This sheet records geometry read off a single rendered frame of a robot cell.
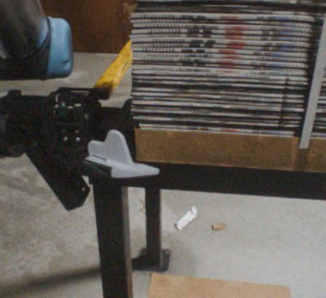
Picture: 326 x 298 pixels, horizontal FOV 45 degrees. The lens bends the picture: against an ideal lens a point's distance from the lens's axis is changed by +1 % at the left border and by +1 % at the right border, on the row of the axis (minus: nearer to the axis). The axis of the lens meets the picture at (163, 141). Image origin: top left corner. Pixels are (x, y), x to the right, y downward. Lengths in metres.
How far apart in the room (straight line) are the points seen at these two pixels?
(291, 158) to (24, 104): 0.32
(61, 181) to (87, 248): 1.02
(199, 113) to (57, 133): 0.18
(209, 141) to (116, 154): 0.11
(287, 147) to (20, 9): 0.31
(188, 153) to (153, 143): 0.04
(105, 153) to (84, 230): 1.17
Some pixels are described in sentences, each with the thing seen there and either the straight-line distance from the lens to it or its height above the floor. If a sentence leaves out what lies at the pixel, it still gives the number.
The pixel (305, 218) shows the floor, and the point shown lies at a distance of 1.76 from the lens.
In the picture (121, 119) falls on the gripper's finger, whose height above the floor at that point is 0.82.
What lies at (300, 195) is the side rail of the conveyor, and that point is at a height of 0.69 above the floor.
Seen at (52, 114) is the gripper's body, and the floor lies 0.85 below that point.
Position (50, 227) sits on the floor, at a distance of 1.68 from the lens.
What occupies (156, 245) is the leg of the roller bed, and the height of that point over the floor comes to 0.09.
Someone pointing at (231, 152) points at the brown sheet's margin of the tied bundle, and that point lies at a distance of 0.45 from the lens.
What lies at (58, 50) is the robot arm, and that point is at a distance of 0.50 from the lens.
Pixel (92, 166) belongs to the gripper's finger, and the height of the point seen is 0.80.
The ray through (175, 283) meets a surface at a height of 0.00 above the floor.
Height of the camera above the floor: 1.05
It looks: 28 degrees down
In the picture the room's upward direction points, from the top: straight up
